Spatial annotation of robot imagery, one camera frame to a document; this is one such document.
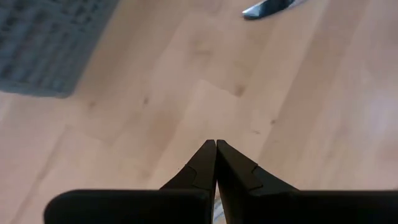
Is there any silver table knife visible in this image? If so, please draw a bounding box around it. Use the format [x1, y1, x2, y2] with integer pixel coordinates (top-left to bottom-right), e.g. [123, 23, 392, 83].
[241, 0, 307, 21]

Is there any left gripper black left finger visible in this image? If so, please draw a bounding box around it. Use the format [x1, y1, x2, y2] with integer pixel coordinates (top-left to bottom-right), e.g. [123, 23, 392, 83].
[43, 139, 218, 224]

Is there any grey plastic silverware basket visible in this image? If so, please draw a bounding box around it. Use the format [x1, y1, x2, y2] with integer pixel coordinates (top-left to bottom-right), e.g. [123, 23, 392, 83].
[0, 0, 121, 99]

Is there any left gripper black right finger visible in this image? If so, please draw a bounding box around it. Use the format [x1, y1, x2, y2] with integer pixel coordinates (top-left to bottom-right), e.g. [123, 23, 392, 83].
[216, 139, 398, 224]

